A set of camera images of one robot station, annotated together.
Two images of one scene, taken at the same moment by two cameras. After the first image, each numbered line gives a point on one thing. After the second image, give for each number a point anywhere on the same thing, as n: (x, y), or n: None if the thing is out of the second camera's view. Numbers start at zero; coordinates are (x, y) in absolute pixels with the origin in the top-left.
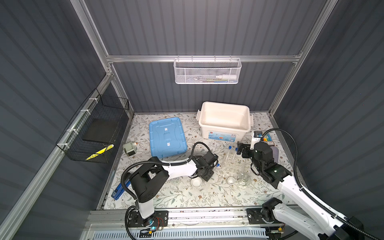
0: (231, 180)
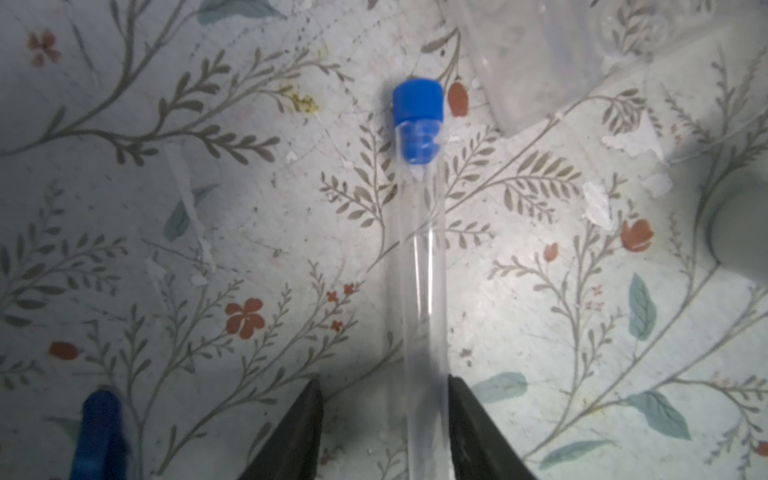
0: (738, 231)
